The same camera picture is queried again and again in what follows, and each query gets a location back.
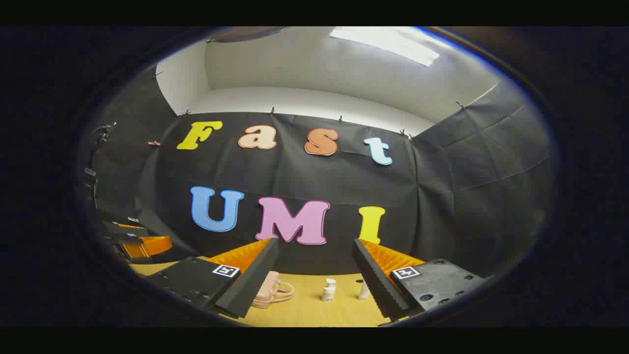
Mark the black backdrop cloth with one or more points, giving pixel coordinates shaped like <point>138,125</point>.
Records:
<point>295,177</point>

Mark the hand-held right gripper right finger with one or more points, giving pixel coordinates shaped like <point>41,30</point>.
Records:
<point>378,282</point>

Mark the small pink suitcase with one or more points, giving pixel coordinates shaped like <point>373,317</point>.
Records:
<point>268,292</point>

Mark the white squeeze tube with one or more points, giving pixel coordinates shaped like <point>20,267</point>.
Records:
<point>363,292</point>

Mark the black stand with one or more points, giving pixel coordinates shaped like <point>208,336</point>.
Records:
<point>104,132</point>

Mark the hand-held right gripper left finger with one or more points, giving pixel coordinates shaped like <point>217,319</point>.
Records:
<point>255,275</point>

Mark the row of small cloth clips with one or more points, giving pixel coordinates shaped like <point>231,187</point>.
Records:
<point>271,111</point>

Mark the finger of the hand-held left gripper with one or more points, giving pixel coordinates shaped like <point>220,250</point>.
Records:
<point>125,227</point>
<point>147,246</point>

